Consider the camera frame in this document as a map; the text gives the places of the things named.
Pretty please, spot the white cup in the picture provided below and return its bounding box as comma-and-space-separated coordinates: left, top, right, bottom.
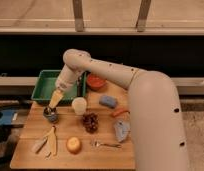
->
72, 97, 87, 115

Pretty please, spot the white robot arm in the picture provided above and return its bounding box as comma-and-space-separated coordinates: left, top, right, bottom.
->
49, 49, 190, 171

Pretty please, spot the green plastic tray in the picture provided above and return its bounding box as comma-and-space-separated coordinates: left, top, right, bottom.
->
31, 70, 86, 105

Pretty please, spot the red bowl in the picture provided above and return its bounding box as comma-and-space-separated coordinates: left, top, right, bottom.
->
86, 73, 106, 91

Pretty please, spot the dark grape bunch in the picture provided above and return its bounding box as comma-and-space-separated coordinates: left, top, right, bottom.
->
82, 113, 98, 133

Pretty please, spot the yellow apple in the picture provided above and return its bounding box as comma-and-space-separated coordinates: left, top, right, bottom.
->
66, 137, 82, 154

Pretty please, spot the blue sponge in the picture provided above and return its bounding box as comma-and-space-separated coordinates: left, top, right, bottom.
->
99, 95, 117, 108

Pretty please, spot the blue object at left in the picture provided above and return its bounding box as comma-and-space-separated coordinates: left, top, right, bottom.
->
0, 109, 17, 126

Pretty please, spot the metal fork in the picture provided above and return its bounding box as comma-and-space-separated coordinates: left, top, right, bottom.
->
90, 140, 121, 148

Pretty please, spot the orange carrot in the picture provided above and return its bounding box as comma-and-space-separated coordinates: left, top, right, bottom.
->
111, 108, 129, 117

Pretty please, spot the grey blue cloth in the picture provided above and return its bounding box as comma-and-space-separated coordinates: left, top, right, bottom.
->
114, 120, 130, 142

